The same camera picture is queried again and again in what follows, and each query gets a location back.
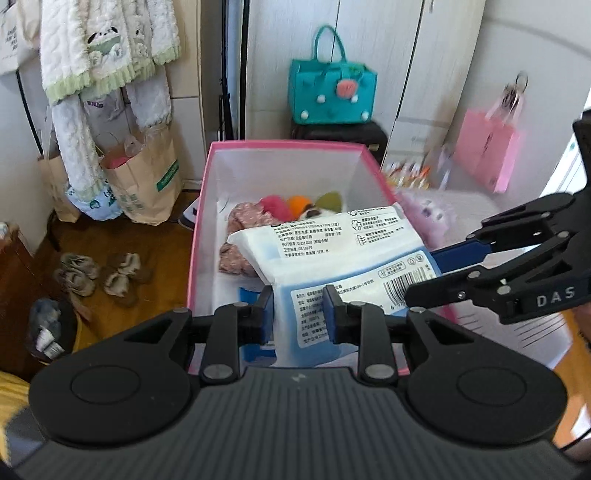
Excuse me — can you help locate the drink bottle pack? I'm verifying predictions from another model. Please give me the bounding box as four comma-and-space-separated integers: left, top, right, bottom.
384, 161, 431, 189

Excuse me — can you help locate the pink strawberry sponge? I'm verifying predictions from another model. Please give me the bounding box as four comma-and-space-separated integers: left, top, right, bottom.
259, 195, 294, 222

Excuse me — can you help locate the purple plush toy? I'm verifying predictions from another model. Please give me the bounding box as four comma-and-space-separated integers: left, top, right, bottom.
396, 189, 457, 250

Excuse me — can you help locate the pair of sandals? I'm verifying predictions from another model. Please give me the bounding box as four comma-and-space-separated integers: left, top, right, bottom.
54, 252, 151, 307

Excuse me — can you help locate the brown paper bag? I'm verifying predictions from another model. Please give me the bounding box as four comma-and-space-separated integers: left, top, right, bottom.
101, 124, 182, 226

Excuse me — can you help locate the green makeup sponge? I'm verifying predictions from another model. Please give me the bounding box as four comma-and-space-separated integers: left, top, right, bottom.
315, 191, 342, 213

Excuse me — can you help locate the black suitcase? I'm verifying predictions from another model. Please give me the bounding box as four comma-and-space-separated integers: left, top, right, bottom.
290, 121, 388, 165

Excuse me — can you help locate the white knit cardigan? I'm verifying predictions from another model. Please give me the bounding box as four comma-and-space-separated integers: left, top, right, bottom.
40, 0, 181, 201

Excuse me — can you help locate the pink paper shopping bag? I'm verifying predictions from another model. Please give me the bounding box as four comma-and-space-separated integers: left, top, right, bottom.
454, 83, 524, 194

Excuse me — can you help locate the white panda plush toy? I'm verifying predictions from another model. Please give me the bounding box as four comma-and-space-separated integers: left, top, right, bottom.
298, 206, 337, 221

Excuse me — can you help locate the white canvas tote bag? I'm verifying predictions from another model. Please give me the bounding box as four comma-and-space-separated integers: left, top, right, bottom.
0, 0, 41, 76

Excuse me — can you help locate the white tissue pack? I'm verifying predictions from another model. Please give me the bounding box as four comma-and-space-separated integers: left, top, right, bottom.
245, 204, 441, 367

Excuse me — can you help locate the teal felt tote bag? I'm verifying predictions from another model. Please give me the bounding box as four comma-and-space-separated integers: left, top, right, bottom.
287, 25, 378, 125

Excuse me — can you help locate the pink floral fabric scrunchie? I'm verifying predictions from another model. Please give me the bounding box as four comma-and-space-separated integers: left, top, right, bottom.
218, 202, 280, 278

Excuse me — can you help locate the orange makeup sponge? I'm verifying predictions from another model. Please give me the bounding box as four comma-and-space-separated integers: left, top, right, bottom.
287, 195, 314, 220

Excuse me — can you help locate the pink cardboard box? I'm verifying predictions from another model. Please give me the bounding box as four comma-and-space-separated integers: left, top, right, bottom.
185, 140, 459, 377

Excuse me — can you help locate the blue wet wipes pack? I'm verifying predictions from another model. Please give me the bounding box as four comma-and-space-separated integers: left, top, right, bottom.
239, 286, 276, 367

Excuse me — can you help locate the grey wardrobe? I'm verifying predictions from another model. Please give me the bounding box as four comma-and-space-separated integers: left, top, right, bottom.
240, 1, 485, 159

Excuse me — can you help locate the black clothes rack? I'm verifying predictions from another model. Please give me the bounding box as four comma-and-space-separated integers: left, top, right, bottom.
217, 0, 250, 141

